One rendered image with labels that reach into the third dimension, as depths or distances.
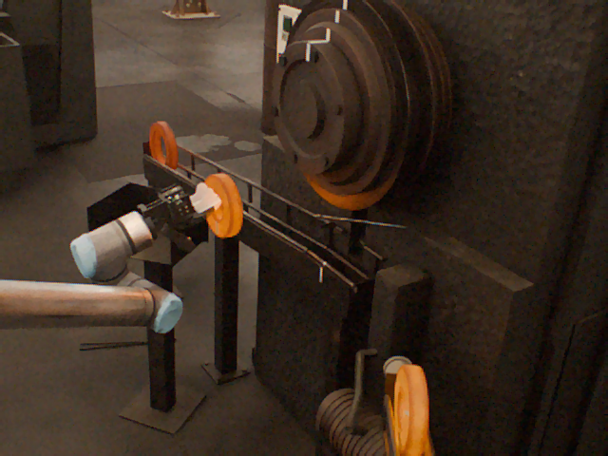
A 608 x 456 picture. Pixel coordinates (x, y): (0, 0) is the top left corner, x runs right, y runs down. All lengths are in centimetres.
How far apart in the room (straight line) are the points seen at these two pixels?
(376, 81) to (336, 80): 8
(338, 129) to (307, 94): 12
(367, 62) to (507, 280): 51
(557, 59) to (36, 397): 187
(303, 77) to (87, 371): 143
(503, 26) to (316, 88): 38
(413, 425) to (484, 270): 38
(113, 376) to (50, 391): 20
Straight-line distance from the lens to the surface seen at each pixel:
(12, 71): 376
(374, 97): 141
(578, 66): 131
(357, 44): 144
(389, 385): 139
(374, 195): 150
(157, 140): 268
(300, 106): 151
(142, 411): 236
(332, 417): 158
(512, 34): 140
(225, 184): 168
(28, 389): 253
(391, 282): 151
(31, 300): 133
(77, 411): 241
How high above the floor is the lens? 156
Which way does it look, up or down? 27 degrees down
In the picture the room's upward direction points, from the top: 4 degrees clockwise
